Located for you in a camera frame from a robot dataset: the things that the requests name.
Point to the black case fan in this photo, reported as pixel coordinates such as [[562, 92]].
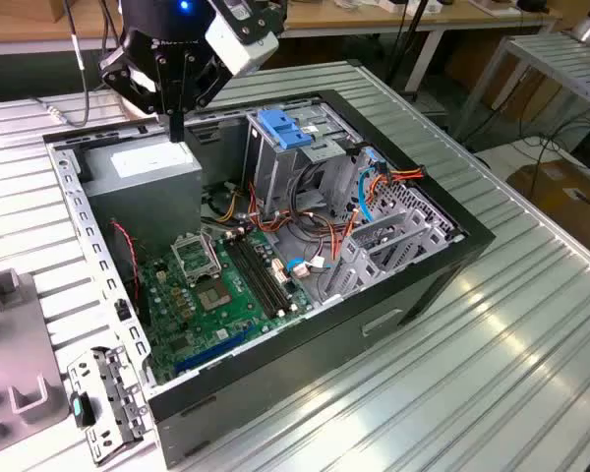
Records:
[[128, 280]]

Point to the grey metal disk bay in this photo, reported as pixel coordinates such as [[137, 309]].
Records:
[[354, 275]]

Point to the grey parts rack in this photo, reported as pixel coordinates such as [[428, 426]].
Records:
[[15, 344]]

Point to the grey optical drive cage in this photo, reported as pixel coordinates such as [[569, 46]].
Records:
[[268, 172]]

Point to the grey power supply unit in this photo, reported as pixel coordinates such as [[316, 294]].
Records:
[[142, 206]]

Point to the blue expansion slot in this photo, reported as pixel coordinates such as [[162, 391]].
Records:
[[211, 351]]

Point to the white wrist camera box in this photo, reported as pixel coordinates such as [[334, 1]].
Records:
[[241, 49]]

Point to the blue plastic drive latch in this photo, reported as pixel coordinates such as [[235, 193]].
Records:
[[295, 140], [275, 120]]

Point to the CPU socket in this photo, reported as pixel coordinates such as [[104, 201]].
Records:
[[214, 297]]

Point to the green motherboard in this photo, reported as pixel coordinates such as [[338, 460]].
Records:
[[211, 334]]

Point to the black open PC case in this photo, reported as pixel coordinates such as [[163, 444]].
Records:
[[275, 383]]

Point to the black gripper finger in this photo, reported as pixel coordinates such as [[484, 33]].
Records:
[[201, 78], [133, 74]]

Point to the long wooden desk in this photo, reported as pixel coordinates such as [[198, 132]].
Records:
[[349, 19]]

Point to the metal slat side table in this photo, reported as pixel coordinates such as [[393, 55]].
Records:
[[585, 78]]

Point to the brown cardboard box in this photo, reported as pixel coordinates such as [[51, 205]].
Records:
[[555, 196]]

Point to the metal expansion bracket cover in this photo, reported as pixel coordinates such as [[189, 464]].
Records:
[[123, 393]]

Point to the small brown box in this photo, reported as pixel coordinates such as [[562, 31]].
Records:
[[56, 10]]

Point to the black latch with blue tab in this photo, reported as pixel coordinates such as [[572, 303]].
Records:
[[86, 410]]

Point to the black RAM slot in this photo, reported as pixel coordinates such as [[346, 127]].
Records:
[[248, 277], [254, 275], [268, 271], [261, 273]]

